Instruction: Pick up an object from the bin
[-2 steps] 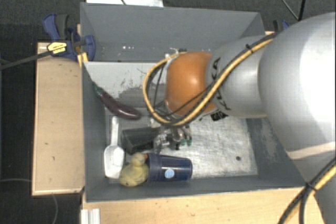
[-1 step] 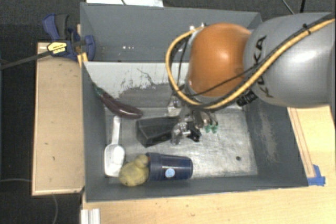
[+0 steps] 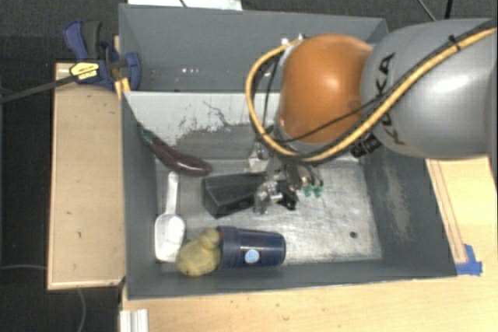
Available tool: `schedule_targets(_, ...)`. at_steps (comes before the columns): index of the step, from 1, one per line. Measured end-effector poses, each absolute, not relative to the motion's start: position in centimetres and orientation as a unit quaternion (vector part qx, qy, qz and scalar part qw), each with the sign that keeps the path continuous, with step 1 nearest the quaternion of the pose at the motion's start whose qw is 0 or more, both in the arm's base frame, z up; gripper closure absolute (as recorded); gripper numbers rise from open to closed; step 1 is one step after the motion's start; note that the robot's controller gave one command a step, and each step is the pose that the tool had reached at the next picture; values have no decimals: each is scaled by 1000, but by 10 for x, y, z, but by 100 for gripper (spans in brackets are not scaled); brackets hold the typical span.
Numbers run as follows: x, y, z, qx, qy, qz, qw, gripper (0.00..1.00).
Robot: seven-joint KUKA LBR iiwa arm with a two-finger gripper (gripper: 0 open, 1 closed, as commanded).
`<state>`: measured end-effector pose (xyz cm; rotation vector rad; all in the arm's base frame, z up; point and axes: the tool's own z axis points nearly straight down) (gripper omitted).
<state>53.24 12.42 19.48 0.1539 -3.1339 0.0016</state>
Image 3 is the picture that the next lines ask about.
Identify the white plastic scoop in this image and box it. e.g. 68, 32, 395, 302
153, 170, 187, 264

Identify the pale wood board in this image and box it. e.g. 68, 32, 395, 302
46, 61, 128, 291

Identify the grey metal bin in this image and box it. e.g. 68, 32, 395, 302
117, 2, 458, 300

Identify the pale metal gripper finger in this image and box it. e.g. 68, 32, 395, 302
271, 184, 300, 211
253, 183, 273, 215

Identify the yellow toy duck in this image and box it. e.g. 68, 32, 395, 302
174, 227, 223, 278

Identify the dark blue cup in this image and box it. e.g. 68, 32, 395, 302
215, 225, 287, 271

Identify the purple toy eggplant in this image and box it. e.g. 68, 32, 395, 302
136, 123, 213, 178

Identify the black cylinder on white bracket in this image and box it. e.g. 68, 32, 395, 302
349, 135, 383, 159

